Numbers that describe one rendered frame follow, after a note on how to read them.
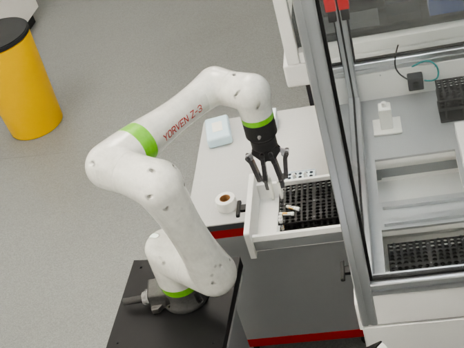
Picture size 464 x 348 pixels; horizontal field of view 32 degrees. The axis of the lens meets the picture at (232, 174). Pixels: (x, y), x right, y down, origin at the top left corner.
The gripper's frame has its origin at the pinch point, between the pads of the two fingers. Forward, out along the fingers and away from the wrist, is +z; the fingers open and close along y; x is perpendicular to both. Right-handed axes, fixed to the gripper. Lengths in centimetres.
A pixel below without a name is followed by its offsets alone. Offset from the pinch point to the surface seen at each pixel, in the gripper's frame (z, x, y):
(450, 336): 12, 51, -44
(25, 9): 83, -346, 220
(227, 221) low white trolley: 24.3, -15.1, 22.0
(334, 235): 13.5, 8.9, -15.5
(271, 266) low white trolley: 48, -15, 12
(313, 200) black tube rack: 10.0, -3.7, -9.9
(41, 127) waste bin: 95, -200, 171
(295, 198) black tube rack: 10.1, -5.9, -4.2
